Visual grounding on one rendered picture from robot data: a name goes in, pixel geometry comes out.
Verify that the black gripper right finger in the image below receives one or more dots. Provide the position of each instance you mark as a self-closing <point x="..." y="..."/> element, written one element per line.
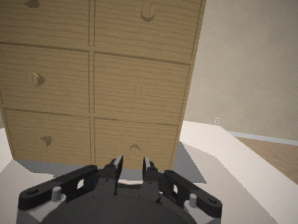
<point x="202" y="206"/>

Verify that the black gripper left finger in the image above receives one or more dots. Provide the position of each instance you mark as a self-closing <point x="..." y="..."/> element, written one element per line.
<point x="36" y="202"/>

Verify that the tan wooden chest of drawers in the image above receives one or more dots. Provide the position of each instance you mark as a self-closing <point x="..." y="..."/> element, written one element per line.
<point x="92" y="50"/>

